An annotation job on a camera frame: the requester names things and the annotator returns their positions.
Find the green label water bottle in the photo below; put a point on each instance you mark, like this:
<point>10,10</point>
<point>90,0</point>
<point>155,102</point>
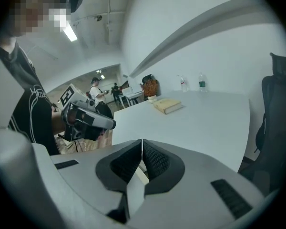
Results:
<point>202,83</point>

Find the red label water bottle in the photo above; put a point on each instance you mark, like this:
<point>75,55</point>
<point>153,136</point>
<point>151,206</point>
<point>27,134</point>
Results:
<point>184,85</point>

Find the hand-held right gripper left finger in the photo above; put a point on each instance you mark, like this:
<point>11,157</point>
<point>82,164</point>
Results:
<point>90,173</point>

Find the small ceiling fixture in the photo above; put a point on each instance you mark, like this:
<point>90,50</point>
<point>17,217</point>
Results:
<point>99,17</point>

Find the black mesh office chair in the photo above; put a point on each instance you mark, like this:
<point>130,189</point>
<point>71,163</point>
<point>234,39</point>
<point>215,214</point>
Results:
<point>274,128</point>

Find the person's left forearm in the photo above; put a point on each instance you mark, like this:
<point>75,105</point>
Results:
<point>57,123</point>

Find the small white desk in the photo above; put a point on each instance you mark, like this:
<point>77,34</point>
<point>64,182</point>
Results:
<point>131,96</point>

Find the person's left hand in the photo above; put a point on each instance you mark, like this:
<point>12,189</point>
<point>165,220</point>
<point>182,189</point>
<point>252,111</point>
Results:
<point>72,117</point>

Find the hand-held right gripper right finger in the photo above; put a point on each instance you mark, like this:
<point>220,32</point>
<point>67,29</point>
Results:
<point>195,175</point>

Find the long ceiling light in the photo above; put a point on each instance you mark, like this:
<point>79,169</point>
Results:
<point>70,33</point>

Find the person's head and neck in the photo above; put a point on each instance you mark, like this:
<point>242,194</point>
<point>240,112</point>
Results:
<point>31,13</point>

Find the black printed t-shirt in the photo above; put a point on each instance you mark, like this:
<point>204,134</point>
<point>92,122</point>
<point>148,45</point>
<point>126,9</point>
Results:
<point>33,118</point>

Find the red plant in white pot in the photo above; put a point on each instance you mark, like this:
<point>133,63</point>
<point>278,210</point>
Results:
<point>150,87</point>

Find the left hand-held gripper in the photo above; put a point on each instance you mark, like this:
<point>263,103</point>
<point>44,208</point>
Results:
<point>70,96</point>

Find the beige book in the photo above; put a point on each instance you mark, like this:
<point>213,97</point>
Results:
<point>168,105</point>

